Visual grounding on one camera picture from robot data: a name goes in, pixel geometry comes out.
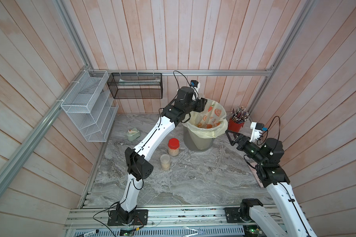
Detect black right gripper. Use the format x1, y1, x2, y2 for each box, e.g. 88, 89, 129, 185
227, 131, 267, 168

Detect small oatmeal jar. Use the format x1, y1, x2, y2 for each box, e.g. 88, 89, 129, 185
160, 154, 171, 171

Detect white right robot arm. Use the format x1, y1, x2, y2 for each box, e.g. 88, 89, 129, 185
225, 130, 316, 237

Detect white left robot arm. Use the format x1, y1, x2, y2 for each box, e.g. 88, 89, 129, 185
108, 87, 207, 226

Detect red lidded oatmeal jar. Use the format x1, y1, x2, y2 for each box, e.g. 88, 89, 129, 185
168, 138, 180, 157

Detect red pencil cup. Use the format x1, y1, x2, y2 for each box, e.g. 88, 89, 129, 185
228, 119, 244, 133

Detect colored pencils bunch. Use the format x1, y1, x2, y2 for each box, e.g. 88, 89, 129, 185
230, 107, 250, 124

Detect cream trash bag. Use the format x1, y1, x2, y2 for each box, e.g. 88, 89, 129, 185
183, 99, 228, 139

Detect grey trash bin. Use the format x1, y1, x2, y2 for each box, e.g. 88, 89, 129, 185
184, 127, 215, 152

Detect green small box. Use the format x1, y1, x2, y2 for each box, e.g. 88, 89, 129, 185
127, 128, 140, 141

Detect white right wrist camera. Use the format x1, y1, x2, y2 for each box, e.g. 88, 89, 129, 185
249, 122, 268, 143

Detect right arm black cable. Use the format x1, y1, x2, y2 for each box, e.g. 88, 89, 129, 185
256, 115, 281, 146

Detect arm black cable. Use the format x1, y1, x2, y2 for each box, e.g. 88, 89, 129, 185
256, 115, 281, 146
172, 70, 193, 92

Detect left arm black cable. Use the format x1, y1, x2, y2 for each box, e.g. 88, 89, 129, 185
172, 70, 193, 92

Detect black wire mesh basket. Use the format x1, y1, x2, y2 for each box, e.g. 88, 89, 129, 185
107, 72, 163, 100

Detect white wire mesh shelf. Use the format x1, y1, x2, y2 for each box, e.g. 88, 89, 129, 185
61, 70, 119, 142

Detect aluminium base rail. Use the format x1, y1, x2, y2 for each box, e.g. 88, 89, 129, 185
63, 205, 257, 230

